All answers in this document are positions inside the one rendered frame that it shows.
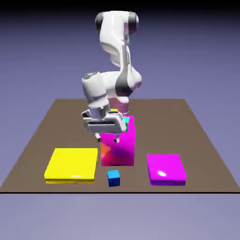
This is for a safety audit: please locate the large yellow box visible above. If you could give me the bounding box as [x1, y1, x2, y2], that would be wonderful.
[44, 148, 98, 185]

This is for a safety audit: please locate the small blue cube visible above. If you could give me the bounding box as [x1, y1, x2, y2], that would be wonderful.
[107, 170, 121, 188]

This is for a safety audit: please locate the small teal cube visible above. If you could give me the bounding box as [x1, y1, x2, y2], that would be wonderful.
[122, 116, 130, 132]

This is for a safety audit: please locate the large tall magenta box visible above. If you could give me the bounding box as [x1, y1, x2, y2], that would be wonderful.
[99, 115, 135, 167]

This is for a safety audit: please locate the large flat magenta box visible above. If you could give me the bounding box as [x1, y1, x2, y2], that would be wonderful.
[147, 153, 187, 187]

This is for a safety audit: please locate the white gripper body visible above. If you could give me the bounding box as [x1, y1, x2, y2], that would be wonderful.
[83, 114, 128, 135]

